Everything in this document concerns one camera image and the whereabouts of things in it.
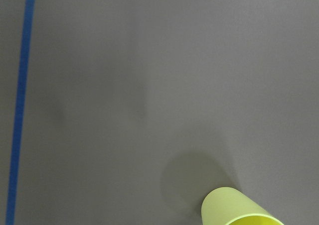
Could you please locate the yellow plastic cup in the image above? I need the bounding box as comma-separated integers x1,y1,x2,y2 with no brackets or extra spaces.
201,187,282,225

